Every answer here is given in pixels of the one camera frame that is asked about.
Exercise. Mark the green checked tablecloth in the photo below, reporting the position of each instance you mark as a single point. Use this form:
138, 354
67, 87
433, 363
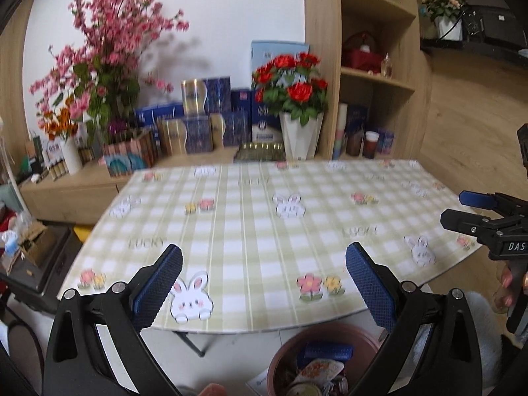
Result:
255, 255

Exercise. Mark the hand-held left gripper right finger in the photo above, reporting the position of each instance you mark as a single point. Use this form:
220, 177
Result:
371, 288

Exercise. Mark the black furniture top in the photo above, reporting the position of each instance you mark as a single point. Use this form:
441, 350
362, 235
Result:
491, 29

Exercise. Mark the dark brown cup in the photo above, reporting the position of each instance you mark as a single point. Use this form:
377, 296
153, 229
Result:
354, 144

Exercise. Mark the open cardboard box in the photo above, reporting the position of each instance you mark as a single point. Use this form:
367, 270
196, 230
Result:
37, 243

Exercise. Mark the white printed bag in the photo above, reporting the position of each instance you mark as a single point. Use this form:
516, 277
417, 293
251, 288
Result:
259, 385

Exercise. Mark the wooden shelf unit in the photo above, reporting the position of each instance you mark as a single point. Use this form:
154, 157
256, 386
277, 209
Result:
326, 49

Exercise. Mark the red gift basket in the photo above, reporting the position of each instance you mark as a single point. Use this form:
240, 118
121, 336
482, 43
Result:
363, 55

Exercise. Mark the person's right forearm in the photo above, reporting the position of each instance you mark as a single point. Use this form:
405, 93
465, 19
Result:
491, 338

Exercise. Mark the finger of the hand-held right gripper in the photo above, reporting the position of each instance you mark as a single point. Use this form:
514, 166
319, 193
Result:
478, 200
466, 222

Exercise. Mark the flat blue box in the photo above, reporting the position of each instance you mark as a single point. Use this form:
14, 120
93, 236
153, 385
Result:
159, 114

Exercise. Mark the tall light blue box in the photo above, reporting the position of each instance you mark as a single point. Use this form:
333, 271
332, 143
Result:
280, 49

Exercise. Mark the black appliance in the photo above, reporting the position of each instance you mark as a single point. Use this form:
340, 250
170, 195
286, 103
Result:
45, 284

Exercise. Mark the blue coffee box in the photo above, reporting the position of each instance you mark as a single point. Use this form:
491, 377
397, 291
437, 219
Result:
326, 352

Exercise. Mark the floral clear plastic container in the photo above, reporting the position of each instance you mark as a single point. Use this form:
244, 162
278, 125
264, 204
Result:
319, 371

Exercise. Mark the white vase with orange flowers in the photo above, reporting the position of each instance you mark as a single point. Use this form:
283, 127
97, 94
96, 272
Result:
70, 152

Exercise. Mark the small glass bottle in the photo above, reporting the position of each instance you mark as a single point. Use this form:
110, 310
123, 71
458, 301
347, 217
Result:
387, 66

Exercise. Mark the gold embossed tray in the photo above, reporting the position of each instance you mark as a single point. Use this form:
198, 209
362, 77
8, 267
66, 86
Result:
260, 151

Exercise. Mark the person's right hand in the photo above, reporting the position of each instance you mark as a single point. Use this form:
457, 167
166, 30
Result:
505, 293

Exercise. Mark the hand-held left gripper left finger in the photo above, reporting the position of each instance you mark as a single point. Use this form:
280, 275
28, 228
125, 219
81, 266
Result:
159, 284

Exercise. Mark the small purple box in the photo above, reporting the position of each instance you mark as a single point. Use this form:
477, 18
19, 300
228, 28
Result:
386, 142

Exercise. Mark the orange rose plant white pot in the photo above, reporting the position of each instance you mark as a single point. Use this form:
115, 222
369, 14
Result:
447, 12

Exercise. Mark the pink blossom arrangement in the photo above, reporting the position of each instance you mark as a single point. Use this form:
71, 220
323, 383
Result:
111, 41

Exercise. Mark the red rose plant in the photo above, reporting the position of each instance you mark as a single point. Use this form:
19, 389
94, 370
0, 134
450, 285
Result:
293, 86

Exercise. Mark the blue box with white label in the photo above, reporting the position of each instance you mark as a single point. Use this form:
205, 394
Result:
266, 126

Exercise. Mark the gold and blue gift box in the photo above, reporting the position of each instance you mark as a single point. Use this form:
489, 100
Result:
185, 136
206, 95
231, 130

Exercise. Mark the brown round bin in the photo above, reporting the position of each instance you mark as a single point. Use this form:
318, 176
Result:
280, 363

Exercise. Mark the dark blue box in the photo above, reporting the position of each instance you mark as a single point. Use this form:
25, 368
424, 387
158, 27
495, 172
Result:
241, 101

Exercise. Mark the black folding table frame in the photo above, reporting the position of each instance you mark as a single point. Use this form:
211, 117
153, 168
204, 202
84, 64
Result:
192, 342

